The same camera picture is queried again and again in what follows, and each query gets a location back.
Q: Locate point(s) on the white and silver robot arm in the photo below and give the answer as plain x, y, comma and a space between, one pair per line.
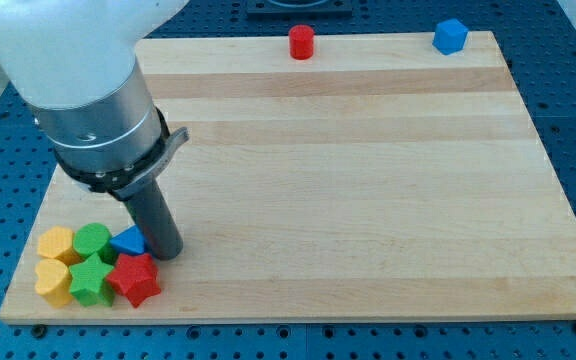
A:
74, 64

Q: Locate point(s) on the light wooden board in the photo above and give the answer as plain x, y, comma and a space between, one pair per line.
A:
378, 181

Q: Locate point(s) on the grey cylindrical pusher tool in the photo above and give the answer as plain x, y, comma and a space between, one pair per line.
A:
150, 213

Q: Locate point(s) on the red cylinder block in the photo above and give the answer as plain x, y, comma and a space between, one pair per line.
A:
301, 42

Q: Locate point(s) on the blue triangle block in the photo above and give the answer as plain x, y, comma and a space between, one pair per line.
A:
131, 241

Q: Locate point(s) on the red star block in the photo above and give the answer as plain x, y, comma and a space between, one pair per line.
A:
134, 277

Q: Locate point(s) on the green cylinder block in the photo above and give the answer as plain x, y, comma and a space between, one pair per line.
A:
94, 238

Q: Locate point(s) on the blue cube block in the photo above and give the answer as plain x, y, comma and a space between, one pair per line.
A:
450, 36

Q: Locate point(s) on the green star block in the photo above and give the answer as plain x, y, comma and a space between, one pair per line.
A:
89, 286

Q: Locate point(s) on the yellow hexagon block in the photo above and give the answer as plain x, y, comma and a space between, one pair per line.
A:
57, 243

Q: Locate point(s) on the yellow heart block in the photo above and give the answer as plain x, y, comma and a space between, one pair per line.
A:
53, 282

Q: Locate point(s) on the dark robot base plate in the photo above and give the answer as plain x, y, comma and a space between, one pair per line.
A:
260, 9

